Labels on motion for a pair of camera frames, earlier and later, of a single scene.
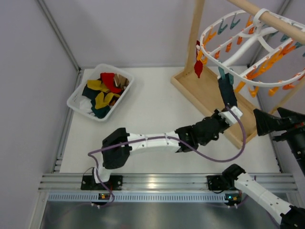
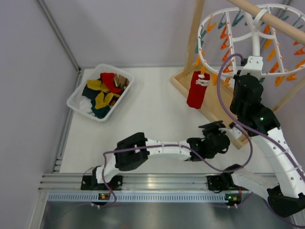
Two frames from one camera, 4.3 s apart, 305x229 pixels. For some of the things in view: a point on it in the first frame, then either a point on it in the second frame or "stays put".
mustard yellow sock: [100, 102] stays put
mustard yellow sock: [96, 84] stays put
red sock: [108, 78] stays put
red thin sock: [198, 65] → [197, 92]
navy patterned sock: [90, 93] stays put
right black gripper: [285, 127] → [244, 79]
